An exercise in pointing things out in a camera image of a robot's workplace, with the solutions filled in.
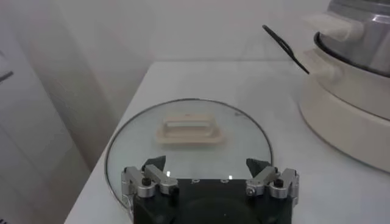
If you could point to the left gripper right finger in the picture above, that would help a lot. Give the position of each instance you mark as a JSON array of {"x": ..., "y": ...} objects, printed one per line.
[{"x": 283, "y": 185}]

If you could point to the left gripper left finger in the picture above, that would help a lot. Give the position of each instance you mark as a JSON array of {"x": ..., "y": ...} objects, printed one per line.
[{"x": 137, "y": 182}]

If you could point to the cream electric cooker base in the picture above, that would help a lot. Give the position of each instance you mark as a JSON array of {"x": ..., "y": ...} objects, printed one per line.
[{"x": 344, "y": 121}]

